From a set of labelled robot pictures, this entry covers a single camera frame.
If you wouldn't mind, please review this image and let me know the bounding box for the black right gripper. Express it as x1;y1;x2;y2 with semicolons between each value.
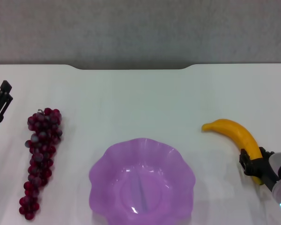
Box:
238;147;281;192

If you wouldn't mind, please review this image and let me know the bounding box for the yellow banana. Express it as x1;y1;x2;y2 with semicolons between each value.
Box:
201;119;265;186

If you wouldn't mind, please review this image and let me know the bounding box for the dark red grape bunch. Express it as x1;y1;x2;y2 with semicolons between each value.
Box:
18;107;63;221

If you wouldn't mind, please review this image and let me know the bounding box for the purple wavy plastic bowl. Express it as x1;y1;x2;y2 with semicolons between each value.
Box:
88;137;196;225

